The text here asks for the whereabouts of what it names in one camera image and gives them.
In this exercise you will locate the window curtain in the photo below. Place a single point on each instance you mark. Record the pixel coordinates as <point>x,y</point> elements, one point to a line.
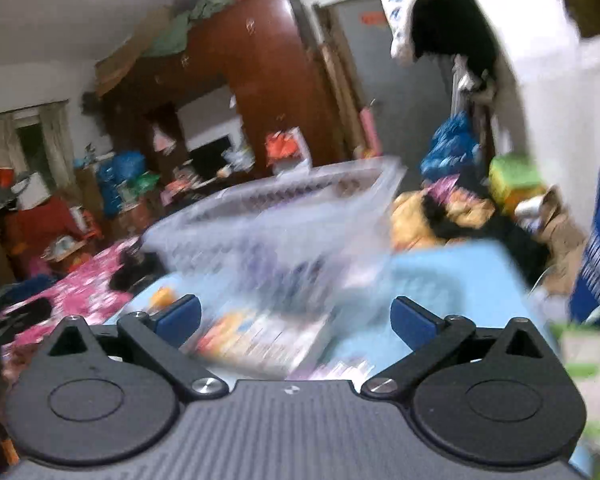
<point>27,135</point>

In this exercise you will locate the green plastic container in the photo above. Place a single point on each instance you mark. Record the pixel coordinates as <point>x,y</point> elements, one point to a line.
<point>515,182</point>

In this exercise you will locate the clear plastic basket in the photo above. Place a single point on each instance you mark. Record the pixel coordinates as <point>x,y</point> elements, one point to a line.
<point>280,220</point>

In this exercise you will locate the red cloth covered furniture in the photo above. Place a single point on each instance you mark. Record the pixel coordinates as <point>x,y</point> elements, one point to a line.
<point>40,230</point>

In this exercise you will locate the green and white box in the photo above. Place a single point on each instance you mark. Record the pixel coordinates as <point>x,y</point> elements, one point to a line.
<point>590,385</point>

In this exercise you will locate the colourful printed box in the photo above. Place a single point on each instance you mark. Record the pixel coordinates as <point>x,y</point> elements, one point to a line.
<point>265,340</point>

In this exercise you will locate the pink floral blanket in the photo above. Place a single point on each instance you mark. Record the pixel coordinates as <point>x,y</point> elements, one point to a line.
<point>75,295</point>

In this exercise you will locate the orange and white box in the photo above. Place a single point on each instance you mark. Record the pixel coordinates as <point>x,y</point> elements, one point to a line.
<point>287,149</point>

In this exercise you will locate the small orange toy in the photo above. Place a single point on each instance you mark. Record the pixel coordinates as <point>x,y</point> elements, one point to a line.
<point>162,297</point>

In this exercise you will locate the blue printed bag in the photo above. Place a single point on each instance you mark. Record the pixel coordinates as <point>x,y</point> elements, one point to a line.
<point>597,250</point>

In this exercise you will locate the blue plastic bag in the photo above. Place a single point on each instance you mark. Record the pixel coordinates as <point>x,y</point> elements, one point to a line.
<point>452,147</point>

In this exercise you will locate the wooden wardrobe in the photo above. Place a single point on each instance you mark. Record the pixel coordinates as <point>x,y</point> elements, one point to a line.
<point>230,85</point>

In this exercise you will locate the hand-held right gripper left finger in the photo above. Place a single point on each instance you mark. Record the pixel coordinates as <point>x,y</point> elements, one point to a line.
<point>180,316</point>

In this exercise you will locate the grey door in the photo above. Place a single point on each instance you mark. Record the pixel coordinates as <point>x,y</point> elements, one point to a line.
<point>370,60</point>

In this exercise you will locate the white printed plastic bag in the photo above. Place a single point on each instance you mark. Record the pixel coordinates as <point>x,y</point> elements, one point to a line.
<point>410,5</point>

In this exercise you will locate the light blue table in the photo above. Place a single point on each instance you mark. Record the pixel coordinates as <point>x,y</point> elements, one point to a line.
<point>440,280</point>

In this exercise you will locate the pile of clothes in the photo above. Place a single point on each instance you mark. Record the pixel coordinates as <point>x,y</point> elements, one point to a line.
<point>450,215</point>

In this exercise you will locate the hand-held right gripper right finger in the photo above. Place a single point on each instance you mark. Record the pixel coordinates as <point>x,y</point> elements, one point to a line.
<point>409,321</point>

